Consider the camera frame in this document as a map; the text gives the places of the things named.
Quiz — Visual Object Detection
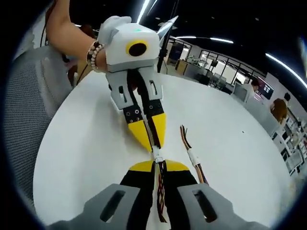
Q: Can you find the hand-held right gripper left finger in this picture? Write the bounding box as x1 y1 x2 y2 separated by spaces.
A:
47 160 157 230

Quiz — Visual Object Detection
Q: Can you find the white storage shelf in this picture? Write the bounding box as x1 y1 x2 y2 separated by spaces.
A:
271 117 307 177

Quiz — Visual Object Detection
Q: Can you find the grey mesh chair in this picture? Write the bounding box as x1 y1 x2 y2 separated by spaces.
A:
6 46 74 216

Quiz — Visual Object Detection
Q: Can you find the brown orange joined connector cable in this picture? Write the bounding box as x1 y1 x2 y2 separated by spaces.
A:
179 124 210 185

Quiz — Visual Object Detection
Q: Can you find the black red JST connector cable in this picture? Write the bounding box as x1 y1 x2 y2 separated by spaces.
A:
143 115 162 157

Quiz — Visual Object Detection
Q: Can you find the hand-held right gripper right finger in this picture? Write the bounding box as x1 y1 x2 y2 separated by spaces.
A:
165 161 271 230

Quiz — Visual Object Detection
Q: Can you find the braided red black JST cable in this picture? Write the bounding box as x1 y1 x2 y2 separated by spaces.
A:
154 155 170 223

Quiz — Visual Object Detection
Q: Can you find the person's left hand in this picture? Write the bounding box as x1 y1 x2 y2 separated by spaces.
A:
95 45 108 73

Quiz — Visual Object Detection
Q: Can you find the ceiling light strip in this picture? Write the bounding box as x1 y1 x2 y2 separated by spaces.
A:
264 52 307 79
177 35 235 45
137 0 157 25

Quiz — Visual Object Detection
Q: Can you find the dark beaded bracelet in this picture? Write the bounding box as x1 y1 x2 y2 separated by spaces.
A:
86 41 100 69

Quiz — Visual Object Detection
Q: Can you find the thin black cable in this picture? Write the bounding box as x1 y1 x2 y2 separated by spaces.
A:
40 0 56 47

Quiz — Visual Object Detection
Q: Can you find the wall screen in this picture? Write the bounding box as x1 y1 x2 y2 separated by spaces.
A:
255 82 274 99

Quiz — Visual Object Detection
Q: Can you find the light beaded bracelet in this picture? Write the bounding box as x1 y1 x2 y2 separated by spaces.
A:
92 44 106 73

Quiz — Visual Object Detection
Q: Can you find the black tripod stand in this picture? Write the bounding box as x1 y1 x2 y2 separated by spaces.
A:
157 23 174 74

